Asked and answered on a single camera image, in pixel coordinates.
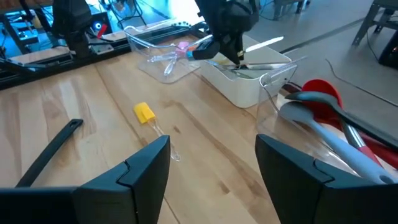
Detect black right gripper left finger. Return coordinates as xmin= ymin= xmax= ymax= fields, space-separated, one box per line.
xmin=0 ymin=135 xmax=172 ymax=224

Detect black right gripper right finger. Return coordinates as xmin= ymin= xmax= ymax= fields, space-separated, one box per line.
xmin=255 ymin=134 xmax=398 ymax=224

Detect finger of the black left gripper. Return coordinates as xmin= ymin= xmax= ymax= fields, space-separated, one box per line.
xmin=192 ymin=40 xmax=222 ymax=62
xmin=222 ymin=32 xmax=244 ymax=65

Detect red slotted spatula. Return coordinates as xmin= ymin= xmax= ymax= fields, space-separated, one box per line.
xmin=360 ymin=133 xmax=398 ymax=170

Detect grey silicone spoon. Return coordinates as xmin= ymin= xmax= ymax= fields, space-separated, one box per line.
xmin=279 ymin=101 xmax=398 ymax=185

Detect red spoon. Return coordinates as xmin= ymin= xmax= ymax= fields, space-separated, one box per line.
xmin=301 ymin=78 xmax=384 ymax=166

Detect white plastic bin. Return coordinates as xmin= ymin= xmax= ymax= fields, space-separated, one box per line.
xmin=198 ymin=34 xmax=293 ymax=109

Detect clear plastic bin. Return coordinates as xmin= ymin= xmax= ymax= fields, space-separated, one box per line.
xmin=124 ymin=18 xmax=206 ymax=84
xmin=256 ymin=55 xmax=398 ymax=177

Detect black slotted spoon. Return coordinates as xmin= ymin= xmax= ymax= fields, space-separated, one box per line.
xmin=15 ymin=118 xmax=84 ymax=188

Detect yellow mini spatula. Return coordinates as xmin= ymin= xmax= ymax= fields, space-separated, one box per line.
xmin=133 ymin=101 xmax=182 ymax=162

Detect black table legs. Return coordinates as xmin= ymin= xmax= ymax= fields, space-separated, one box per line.
xmin=353 ymin=0 xmax=398 ymax=68

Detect black equipment stand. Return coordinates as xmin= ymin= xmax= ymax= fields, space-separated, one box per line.
xmin=0 ymin=6 xmax=52 ymax=55

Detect silver mounting bracket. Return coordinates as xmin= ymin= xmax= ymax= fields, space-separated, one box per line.
xmin=90 ymin=43 xmax=114 ymax=56

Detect computer with blue ring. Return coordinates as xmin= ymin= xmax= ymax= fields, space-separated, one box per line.
xmin=90 ymin=12 xmax=113 ymax=35

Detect black floor cable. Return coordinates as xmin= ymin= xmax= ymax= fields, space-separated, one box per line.
xmin=325 ymin=58 xmax=398 ymax=108

